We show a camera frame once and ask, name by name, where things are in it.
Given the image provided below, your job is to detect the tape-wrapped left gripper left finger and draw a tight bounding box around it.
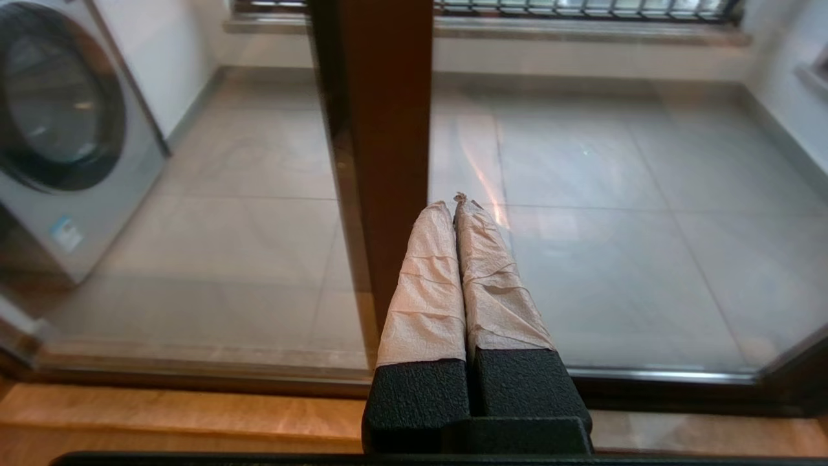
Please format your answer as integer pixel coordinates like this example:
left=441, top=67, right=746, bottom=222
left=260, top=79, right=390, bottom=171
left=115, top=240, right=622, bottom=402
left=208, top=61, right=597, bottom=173
left=361, top=201, right=471, bottom=455

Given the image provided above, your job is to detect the long grey stone window sill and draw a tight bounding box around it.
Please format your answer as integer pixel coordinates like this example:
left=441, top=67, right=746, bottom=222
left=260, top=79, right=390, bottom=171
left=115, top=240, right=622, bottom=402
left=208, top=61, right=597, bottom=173
left=223, top=14, right=753, bottom=47

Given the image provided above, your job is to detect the black long window railing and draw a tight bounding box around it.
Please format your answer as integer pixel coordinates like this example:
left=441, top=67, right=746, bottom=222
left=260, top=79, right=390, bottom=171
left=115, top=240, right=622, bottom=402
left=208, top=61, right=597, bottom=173
left=233, top=0, right=745, bottom=23

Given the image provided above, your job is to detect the brown-framed fixed glass door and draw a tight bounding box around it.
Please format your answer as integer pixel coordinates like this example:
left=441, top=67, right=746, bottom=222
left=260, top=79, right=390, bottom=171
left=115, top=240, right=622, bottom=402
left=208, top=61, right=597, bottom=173
left=0, top=0, right=434, bottom=397

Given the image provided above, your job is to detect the short grey stone window sill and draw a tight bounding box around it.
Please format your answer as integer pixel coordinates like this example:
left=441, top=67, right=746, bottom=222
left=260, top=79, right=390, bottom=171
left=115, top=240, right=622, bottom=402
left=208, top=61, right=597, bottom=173
left=794, top=61, right=828, bottom=98

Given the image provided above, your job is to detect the silver front-load washing machine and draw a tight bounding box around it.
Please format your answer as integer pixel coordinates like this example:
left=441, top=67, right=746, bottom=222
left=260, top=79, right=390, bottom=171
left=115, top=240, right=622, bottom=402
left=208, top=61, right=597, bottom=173
left=0, top=0, right=170, bottom=285

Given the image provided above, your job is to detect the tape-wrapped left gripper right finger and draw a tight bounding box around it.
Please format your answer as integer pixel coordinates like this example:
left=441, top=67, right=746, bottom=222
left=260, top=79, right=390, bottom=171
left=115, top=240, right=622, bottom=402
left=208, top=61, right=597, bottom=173
left=445, top=192, right=594, bottom=455

